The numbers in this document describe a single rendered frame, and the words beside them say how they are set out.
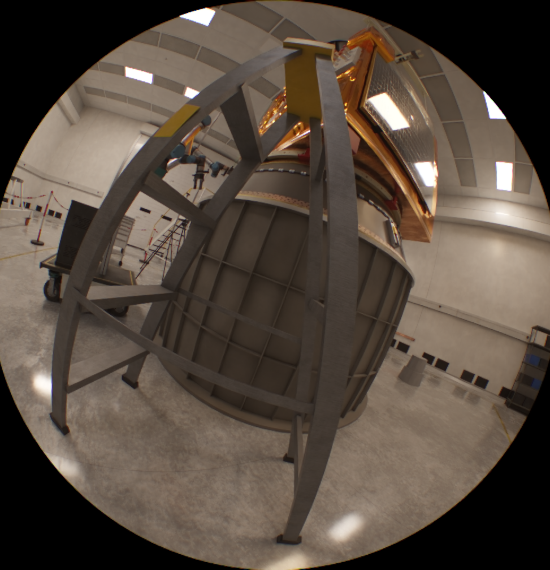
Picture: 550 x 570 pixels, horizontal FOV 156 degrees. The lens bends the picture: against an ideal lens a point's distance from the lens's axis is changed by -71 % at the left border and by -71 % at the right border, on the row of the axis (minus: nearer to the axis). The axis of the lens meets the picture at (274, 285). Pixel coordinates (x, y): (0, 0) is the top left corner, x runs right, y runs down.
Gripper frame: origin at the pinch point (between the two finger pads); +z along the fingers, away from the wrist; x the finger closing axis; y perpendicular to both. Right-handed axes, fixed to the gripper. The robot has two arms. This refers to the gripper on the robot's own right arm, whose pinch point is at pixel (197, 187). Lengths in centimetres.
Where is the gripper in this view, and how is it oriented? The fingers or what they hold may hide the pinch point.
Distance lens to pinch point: 201.6
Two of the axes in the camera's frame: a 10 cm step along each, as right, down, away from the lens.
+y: -7.0, 1.9, -6.9
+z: -1.8, 8.9, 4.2
